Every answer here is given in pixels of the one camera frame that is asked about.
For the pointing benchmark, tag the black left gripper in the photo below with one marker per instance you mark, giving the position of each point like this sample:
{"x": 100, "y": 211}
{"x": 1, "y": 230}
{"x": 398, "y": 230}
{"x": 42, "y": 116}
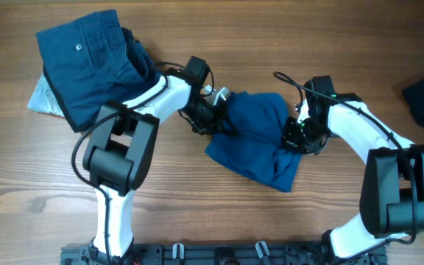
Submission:
{"x": 217, "y": 124}

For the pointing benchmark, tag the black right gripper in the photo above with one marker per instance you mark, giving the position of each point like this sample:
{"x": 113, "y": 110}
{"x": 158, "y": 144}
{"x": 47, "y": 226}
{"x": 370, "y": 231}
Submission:
{"x": 290, "y": 142}

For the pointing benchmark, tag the blue polo shirt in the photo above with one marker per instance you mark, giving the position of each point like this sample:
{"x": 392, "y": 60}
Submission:
{"x": 257, "y": 151}

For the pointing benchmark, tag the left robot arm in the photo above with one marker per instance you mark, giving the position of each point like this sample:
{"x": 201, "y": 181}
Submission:
{"x": 121, "y": 144}

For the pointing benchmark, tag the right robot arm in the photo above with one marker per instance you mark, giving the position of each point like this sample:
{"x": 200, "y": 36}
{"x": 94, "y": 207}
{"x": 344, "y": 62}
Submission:
{"x": 391, "y": 205}

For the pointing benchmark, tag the folded dark blue shorts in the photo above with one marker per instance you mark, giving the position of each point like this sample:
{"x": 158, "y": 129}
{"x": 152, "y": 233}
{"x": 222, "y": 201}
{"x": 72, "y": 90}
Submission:
{"x": 92, "y": 60}

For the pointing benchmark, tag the folded grey garment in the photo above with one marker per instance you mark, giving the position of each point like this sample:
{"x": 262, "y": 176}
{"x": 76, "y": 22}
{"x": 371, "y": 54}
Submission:
{"x": 43, "y": 100}

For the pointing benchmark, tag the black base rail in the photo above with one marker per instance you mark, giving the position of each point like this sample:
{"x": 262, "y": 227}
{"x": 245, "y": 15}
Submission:
{"x": 297, "y": 252}

